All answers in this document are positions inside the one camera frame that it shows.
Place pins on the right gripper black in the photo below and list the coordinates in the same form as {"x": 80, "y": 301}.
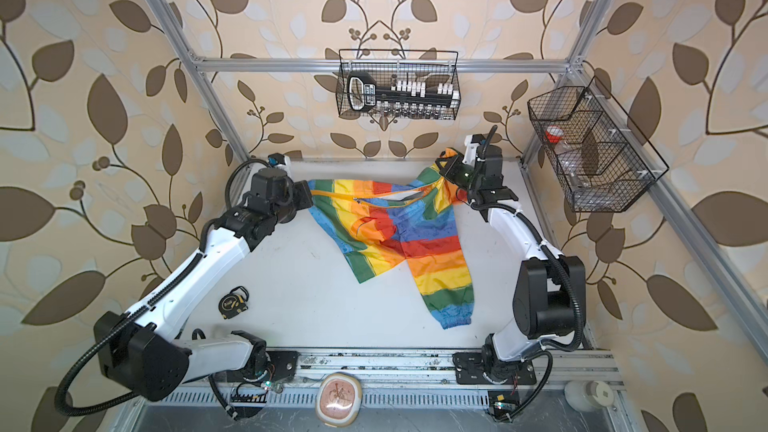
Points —
{"x": 449, "y": 172}

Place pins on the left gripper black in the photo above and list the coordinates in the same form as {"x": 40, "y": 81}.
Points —
{"x": 300, "y": 187}

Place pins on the rainbow striped jacket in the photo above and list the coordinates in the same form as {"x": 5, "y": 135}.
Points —
{"x": 378, "y": 225}

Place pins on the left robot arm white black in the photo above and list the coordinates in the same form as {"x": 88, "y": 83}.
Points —
{"x": 141, "y": 349}

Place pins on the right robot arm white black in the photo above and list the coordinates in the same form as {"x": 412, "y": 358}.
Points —
{"x": 548, "y": 303}

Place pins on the yellow black tape measure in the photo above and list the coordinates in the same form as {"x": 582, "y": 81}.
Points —
{"x": 233, "y": 303}

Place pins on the pink round timer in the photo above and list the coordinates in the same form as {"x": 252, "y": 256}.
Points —
{"x": 339, "y": 400}

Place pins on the white round container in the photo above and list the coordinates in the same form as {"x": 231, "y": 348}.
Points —
{"x": 589, "y": 396}

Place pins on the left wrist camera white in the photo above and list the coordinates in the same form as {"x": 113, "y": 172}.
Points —
{"x": 280, "y": 161}

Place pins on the right wire basket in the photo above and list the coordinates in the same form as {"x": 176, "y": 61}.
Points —
{"x": 606, "y": 162}

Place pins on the wire basket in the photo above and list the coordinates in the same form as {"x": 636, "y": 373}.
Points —
{"x": 606, "y": 162}
{"x": 432, "y": 66}

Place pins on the black socket set rail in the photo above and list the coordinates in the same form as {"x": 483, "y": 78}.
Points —
{"x": 403, "y": 97}

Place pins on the back wire basket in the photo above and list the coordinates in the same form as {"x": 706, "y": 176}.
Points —
{"x": 432, "y": 66}

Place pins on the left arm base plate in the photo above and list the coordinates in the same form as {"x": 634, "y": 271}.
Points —
{"x": 271, "y": 365}

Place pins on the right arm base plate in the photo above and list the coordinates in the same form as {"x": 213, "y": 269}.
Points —
{"x": 472, "y": 368}

